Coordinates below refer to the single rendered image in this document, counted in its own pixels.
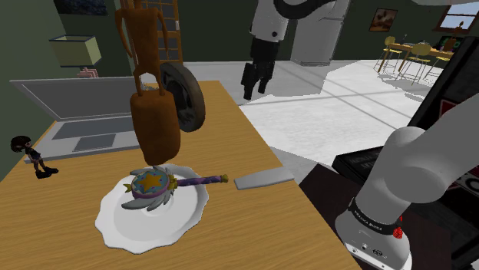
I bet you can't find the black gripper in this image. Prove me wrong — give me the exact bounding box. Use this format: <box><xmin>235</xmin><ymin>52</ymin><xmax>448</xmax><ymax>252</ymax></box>
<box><xmin>240</xmin><ymin>36</ymin><xmax>280</xmax><ymax>101</ymax></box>

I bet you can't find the dark round disc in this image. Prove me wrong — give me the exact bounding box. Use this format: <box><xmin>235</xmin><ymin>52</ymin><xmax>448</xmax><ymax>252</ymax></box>
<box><xmin>159</xmin><ymin>61</ymin><xmax>206</xmax><ymax>133</ymax></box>

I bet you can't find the grey refrigerator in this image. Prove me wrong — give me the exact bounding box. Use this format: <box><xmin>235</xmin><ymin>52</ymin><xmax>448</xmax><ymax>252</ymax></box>
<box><xmin>289</xmin><ymin>0</ymin><xmax>352</xmax><ymax>68</ymax></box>

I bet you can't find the wooden lattice shelf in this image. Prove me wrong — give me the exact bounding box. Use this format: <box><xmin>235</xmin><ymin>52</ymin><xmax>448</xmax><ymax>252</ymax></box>
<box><xmin>119</xmin><ymin>0</ymin><xmax>185</xmax><ymax>65</ymax></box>

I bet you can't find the grey flat rectangular slab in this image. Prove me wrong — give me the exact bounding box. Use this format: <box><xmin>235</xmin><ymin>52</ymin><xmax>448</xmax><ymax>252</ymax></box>
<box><xmin>233</xmin><ymin>166</ymin><xmax>296</xmax><ymax>191</ymax></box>

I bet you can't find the dark robot stand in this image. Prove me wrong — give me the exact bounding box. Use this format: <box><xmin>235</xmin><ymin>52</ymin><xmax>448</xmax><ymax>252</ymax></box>
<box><xmin>299</xmin><ymin>144</ymin><xmax>479</xmax><ymax>270</ymax></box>

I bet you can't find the star wand toy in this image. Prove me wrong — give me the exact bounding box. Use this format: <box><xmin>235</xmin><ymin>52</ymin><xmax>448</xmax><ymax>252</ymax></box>
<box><xmin>120</xmin><ymin>166</ymin><xmax>230</xmax><ymax>212</ymax></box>

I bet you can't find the wooden desk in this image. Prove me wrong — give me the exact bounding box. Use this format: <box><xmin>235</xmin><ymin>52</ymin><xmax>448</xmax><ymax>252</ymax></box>
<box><xmin>0</xmin><ymin>80</ymin><xmax>362</xmax><ymax>270</ymax></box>

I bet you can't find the wooden dining table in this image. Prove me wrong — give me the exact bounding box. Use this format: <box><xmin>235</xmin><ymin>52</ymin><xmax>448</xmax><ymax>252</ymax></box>
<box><xmin>377</xmin><ymin>34</ymin><xmax>462</xmax><ymax>74</ymax></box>

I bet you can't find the grey open laptop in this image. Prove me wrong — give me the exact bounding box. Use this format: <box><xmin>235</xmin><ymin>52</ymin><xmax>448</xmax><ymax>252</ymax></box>
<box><xmin>8</xmin><ymin>76</ymin><xmax>151</xmax><ymax>164</ymax></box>

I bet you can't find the white wavy-edged plate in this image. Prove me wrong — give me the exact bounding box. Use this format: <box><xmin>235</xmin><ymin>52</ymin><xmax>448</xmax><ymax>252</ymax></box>
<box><xmin>94</xmin><ymin>163</ymin><xmax>210</xmax><ymax>255</ymax></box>

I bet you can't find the table lamp with green shade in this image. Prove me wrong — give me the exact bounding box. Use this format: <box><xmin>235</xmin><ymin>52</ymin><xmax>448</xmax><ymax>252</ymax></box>
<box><xmin>48</xmin><ymin>34</ymin><xmax>103</xmax><ymax>79</ymax></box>

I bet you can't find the dark-haired doll figure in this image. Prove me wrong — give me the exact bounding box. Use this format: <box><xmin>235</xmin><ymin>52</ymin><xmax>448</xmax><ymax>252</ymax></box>
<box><xmin>10</xmin><ymin>135</ymin><xmax>60</xmax><ymax>180</ymax></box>

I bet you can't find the yellow wire-legged chair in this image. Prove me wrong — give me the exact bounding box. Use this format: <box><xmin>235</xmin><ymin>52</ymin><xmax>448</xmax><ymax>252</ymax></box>
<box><xmin>423</xmin><ymin>54</ymin><xmax>452</xmax><ymax>84</ymax></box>
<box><xmin>373</xmin><ymin>35</ymin><xmax>404</xmax><ymax>74</ymax></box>
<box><xmin>395</xmin><ymin>42</ymin><xmax>432</xmax><ymax>86</ymax></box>

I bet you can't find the brown framed wall picture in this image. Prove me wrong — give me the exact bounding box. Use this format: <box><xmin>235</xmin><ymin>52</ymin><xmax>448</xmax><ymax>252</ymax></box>
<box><xmin>368</xmin><ymin>8</ymin><xmax>399</xmax><ymax>34</ymax></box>

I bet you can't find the dark wall picture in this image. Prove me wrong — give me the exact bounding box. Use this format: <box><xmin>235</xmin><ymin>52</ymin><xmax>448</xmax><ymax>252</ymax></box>
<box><xmin>53</xmin><ymin>0</ymin><xmax>110</xmax><ymax>17</ymax></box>

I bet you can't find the window with dark frame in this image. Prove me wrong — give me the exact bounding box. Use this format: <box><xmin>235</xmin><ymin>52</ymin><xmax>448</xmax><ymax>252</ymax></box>
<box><xmin>433</xmin><ymin>2</ymin><xmax>479</xmax><ymax>36</ymax></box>

